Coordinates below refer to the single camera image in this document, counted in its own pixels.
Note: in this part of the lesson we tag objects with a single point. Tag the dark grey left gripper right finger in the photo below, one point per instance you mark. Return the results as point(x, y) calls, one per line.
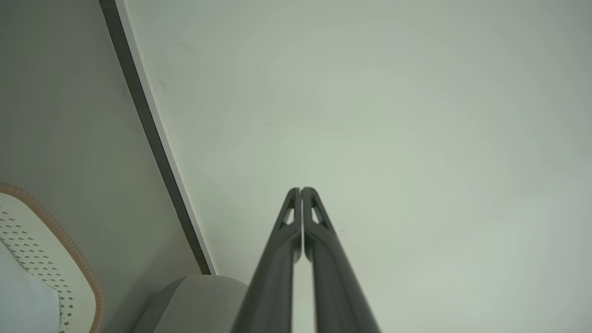
point(335, 277)

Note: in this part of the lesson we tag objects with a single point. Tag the white laundry basket tan rim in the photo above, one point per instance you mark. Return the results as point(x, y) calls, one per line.
point(51, 259)

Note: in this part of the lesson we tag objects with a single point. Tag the plain white garment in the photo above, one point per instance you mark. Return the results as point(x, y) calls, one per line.
point(23, 300)

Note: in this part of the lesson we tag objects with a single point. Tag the black and white baseboard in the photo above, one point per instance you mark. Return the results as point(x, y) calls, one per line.
point(152, 134)

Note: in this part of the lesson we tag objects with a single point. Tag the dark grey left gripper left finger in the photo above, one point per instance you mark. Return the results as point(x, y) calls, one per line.
point(273, 277)

